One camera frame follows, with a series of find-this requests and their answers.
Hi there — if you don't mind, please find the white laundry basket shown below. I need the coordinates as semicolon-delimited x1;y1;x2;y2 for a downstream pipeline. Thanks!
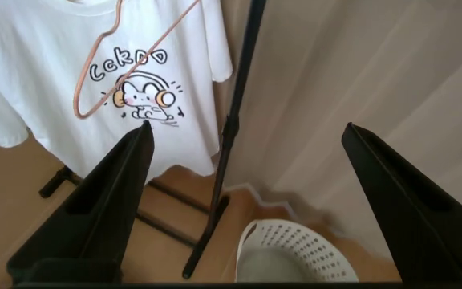
234;218;360;283

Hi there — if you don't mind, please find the pink clothes hanger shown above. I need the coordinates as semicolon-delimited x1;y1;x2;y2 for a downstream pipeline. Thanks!
73;0;202;120

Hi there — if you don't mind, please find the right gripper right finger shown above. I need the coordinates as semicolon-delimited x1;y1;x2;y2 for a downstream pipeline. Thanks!
341;122;462;284

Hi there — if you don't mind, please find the white printed t-shirt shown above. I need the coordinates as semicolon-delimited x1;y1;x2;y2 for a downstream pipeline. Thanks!
0;0;234;180

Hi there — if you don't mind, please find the black clothes rack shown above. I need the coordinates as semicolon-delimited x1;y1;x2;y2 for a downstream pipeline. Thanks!
38;0;268;280

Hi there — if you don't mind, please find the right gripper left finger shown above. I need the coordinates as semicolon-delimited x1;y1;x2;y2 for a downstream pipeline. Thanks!
6;119;156;284

